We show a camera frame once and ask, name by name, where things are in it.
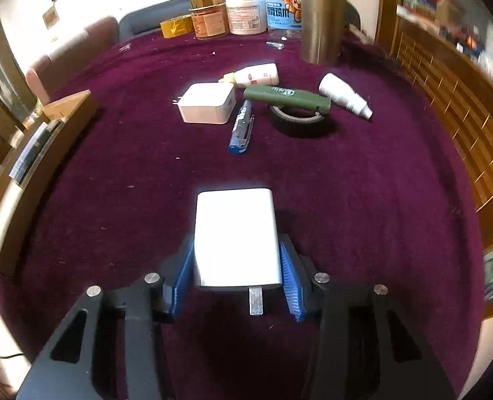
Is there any dark grey sofa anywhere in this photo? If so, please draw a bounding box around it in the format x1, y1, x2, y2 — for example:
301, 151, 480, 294
117, 6, 197, 42

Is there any small white bottle orange cap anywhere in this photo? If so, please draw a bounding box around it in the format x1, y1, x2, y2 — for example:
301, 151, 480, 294
219, 63, 280, 89

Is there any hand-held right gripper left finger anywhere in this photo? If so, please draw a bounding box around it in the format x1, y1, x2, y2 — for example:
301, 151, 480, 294
17, 237, 197, 400

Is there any clear blue ballpoint pen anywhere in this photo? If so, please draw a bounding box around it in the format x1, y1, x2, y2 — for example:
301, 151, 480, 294
228, 100, 256, 155

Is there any yellow tape roll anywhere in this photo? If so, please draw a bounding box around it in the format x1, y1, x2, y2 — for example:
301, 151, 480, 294
160, 14, 194, 39

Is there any purple tablecloth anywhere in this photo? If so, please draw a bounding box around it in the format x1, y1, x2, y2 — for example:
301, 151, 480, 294
0, 29, 487, 400

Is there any wooden tray box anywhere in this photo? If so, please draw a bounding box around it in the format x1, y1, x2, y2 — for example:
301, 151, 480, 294
0, 89, 99, 278

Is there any counter clutter pile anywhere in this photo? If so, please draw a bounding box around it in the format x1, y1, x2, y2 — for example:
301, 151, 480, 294
397, 0, 493, 92

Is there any white plastic jar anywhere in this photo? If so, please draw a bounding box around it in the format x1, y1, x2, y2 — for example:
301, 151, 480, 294
225, 0, 268, 36

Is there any clear jar orange label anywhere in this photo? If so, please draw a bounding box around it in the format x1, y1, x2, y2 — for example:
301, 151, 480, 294
189, 4, 230, 40

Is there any green lighter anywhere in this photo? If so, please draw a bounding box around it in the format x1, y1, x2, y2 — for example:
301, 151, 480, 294
243, 84, 331, 112

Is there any white nozzle bottle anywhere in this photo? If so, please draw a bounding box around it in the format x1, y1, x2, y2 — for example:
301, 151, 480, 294
318, 73, 373, 121

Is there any dark wooden cabinet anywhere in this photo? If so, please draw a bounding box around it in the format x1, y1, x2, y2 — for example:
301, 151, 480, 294
0, 6, 39, 184

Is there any brown upholstered chair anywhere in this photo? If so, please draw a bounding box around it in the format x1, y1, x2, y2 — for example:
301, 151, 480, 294
25, 16, 120, 105

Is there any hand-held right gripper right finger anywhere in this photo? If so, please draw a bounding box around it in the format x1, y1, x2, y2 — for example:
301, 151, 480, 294
279, 233, 456, 400

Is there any clear plastic jar blue label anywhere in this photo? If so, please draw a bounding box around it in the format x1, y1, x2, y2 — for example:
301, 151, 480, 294
264, 0, 303, 37

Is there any stainless steel thermos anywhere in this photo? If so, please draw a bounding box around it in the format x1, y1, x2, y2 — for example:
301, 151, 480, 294
300, 0, 347, 66

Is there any black tape roll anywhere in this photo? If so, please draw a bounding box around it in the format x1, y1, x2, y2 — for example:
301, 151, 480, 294
269, 104, 331, 138

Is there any gold wall switch plate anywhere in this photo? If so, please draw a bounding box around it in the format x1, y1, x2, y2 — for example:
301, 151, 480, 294
42, 3, 59, 30

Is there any wooden counter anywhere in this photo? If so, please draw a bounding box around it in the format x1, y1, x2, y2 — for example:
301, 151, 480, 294
374, 0, 493, 255

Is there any white charger plug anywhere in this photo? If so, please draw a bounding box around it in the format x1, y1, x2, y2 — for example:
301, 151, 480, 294
192, 188, 283, 316
172, 82, 236, 124

